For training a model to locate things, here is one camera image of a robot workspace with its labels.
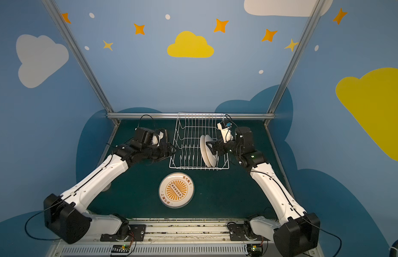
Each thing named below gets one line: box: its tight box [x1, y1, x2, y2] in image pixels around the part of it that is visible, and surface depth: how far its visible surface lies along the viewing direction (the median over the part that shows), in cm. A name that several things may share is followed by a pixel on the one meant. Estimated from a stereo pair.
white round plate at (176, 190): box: [158, 171, 195, 209], surface depth 88 cm
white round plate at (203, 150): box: [200, 134, 212, 168], surface depth 88 cm
